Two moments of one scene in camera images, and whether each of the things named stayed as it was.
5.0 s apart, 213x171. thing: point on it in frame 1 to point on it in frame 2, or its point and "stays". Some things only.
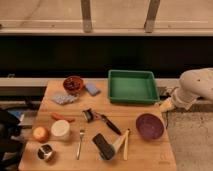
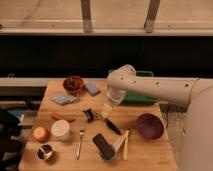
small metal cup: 45,152 stays
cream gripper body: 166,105 to 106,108
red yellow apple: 41,134 stays
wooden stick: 126,145 stays
